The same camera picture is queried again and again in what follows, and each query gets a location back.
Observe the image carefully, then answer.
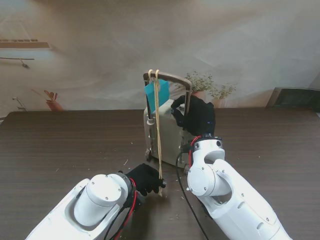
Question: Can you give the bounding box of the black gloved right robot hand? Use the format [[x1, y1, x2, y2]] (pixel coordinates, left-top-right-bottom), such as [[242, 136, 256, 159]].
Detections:
[[170, 95, 216, 137]]

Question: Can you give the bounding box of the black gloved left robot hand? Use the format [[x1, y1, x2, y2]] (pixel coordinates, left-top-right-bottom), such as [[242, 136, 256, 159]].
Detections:
[[118, 163, 168, 197]]

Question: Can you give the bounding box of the beige mini trolley suitcase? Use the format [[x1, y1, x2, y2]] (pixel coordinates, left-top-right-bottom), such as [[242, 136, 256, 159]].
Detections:
[[142, 71, 196, 175]]

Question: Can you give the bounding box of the yellow twisted tag cord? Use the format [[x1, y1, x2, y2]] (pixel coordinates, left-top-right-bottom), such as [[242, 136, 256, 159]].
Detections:
[[147, 69, 165, 197]]

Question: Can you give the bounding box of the teal paper luggage tag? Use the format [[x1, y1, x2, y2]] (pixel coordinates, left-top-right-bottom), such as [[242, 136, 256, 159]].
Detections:
[[144, 79, 170, 115]]

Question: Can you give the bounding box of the printed backdrop cloth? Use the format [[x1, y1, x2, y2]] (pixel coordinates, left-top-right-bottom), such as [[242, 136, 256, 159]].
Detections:
[[0, 0, 320, 118]]

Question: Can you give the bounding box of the red left arm cable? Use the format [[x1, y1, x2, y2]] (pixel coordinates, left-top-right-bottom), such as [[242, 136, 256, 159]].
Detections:
[[119, 178, 138, 233]]

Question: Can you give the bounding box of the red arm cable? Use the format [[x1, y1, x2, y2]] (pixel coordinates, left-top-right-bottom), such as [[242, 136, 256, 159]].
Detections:
[[119, 178, 138, 233], [187, 136, 202, 168]]

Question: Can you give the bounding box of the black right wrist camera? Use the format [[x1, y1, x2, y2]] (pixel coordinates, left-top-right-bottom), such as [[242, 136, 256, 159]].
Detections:
[[180, 142, 193, 154]]

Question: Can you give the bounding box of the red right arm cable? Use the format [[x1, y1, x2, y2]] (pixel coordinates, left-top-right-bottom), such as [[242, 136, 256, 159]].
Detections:
[[187, 136, 202, 168]]

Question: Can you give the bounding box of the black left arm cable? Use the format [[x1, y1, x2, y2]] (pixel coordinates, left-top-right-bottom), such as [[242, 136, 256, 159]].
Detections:
[[103, 204, 131, 240]]

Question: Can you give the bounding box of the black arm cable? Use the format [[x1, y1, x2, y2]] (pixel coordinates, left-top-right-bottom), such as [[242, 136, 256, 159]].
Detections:
[[103, 204, 131, 240], [175, 151, 210, 240]]

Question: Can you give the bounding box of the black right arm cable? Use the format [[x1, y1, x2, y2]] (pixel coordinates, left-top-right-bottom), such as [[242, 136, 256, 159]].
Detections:
[[175, 151, 210, 240]]

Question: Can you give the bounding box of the black box with grey frame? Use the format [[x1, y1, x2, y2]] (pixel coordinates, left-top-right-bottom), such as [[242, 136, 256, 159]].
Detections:
[[268, 86, 320, 112]]

